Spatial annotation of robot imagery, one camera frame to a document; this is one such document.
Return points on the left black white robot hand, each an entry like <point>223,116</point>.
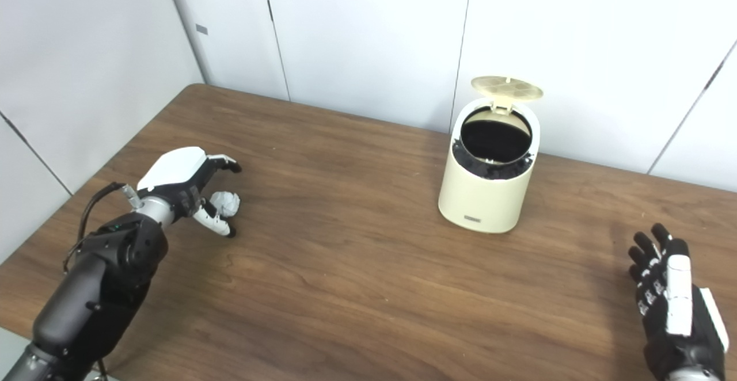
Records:
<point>173,168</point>

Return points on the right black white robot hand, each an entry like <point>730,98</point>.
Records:
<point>679,294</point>

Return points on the white paper ball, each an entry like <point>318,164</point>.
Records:
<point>225,204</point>

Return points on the cream round bin lid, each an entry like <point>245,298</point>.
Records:
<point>506,87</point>

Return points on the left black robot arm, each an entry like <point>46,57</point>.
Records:
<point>98,294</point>

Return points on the cream desktop trash bin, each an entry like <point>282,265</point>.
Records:
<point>483,199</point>

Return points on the black bin liner bag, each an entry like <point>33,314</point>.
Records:
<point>494,139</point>

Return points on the black wall panel hinge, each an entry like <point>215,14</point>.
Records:
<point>715,76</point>
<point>269,10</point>

